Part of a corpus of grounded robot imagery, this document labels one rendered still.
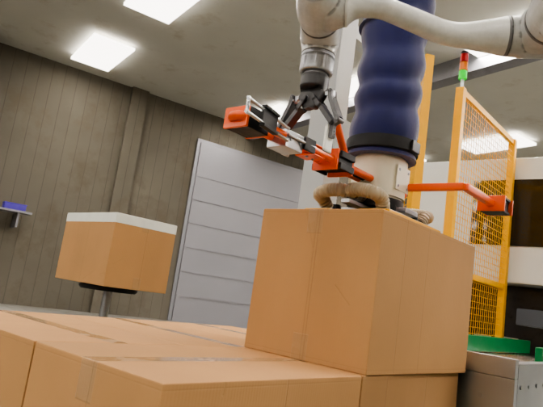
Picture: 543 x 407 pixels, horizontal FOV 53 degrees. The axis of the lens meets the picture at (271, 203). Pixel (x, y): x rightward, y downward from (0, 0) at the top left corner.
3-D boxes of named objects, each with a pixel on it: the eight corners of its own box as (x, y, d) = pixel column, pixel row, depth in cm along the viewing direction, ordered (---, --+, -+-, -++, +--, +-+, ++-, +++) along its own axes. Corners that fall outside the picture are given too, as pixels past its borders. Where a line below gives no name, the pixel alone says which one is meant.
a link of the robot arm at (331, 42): (299, 62, 152) (295, 39, 139) (306, 10, 154) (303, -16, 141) (338, 65, 150) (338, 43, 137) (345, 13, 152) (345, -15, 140)
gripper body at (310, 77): (336, 78, 145) (332, 111, 143) (310, 83, 150) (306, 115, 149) (320, 67, 139) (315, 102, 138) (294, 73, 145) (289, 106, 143)
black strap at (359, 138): (368, 166, 189) (369, 155, 189) (431, 163, 174) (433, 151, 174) (331, 147, 172) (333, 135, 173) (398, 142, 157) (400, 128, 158)
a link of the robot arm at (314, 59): (314, 65, 152) (311, 86, 151) (294, 52, 145) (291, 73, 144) (342, 59, 146) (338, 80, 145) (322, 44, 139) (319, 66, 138)
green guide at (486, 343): (514, 350, 384) (515, 337, 386) (529, 353, 378) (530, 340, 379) (414, 346, 265) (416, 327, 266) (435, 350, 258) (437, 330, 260)
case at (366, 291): (356, 350, 198) (368, 241, 205) (465, 373, 172) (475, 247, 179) (243, 346, 155) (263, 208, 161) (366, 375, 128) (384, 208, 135)
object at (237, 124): (246, 139, 133) (250, 119, 134) (270, 136, 128) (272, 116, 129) (222, 128, 127) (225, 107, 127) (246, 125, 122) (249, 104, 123)
